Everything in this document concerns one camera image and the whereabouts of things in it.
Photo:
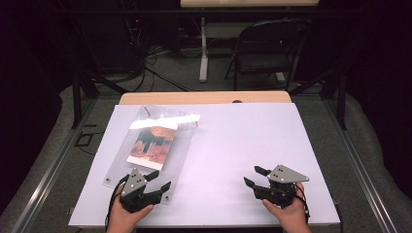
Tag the light tabletop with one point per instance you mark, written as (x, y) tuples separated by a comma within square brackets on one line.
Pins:
[(249, 3)]

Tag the orange landscape photo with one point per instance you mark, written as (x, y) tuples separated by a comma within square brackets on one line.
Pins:
[(152, 145)]

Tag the dark round table grommet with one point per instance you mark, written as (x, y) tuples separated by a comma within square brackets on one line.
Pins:
[(237, 101)]

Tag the person's right hand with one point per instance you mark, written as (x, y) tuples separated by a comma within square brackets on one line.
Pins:
[(293, 216)]

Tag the black metal stand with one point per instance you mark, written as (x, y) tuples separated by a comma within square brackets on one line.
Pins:
[(77, 97), (340, 93)]

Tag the black folding chair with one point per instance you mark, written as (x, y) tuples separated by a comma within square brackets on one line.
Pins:
[(268, 61)]

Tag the white work board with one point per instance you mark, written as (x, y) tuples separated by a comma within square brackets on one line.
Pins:
[(233, 145)]

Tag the wooden table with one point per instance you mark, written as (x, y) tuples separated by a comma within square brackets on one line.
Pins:
[(200, 97)]

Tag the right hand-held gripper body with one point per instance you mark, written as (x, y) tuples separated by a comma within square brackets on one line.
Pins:
[(285, 176)]

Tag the white table leg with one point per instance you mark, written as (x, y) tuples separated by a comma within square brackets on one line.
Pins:
[(203, 58)]

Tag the dark equipment with red light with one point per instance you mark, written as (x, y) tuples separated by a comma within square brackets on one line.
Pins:
[(136, 32)]

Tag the aluminium rail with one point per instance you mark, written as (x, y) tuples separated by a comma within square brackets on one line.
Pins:
[(48, 174), (359, 174)]

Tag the person's left hand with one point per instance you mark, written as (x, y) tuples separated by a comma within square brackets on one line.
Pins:
[(121, 220)]

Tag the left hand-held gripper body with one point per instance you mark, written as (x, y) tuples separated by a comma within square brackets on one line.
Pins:
[(132, 184)]

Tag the clear acrylic photo frame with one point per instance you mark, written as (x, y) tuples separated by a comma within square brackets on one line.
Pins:
[(181, 145)]

